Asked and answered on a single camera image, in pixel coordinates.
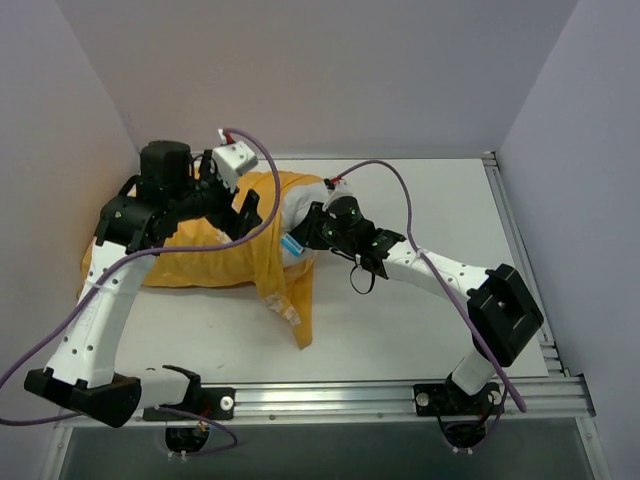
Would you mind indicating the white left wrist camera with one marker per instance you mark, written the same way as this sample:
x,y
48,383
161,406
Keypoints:
x,y
231,160

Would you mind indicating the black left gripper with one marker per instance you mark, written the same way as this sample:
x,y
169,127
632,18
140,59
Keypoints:
x,y
226,211

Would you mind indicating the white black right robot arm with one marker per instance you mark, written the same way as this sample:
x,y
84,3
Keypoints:
x,y
496,304

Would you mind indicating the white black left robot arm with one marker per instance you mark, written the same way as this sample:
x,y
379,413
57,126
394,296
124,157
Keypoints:
x,y
171,187

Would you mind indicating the blue white pillow label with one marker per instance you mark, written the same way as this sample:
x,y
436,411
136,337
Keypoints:
x,y
291,245

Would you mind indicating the white pillow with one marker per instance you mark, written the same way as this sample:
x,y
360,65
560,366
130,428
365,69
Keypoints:
x,y
293,208

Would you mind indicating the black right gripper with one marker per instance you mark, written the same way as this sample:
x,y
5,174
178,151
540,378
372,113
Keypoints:
x,y
307,232

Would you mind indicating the orange pillowcase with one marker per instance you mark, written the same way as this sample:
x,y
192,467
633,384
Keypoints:
x,y
286,291

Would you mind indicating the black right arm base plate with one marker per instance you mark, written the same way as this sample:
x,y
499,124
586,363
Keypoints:
x,y
448,400

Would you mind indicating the aluminium front rail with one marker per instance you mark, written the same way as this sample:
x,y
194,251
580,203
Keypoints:
x,y
392,401

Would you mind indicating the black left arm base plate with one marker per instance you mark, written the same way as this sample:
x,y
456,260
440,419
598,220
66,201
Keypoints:
x,y
214,403

